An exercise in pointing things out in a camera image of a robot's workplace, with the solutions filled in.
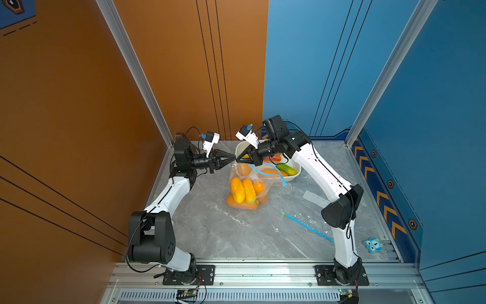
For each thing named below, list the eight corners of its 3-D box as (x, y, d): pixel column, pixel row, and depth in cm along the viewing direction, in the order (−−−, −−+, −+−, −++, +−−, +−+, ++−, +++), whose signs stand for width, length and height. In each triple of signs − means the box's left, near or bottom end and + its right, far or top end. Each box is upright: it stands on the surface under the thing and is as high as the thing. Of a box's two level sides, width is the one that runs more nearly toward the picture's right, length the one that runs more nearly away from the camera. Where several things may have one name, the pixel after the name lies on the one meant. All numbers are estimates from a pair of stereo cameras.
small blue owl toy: (371, 253, 81) (374, 252, 79) (363, 241, 84) (366, 240, 82) (382, 249, 82) (385, 248, 80) (374, 237, 85) (377, 236, 83)
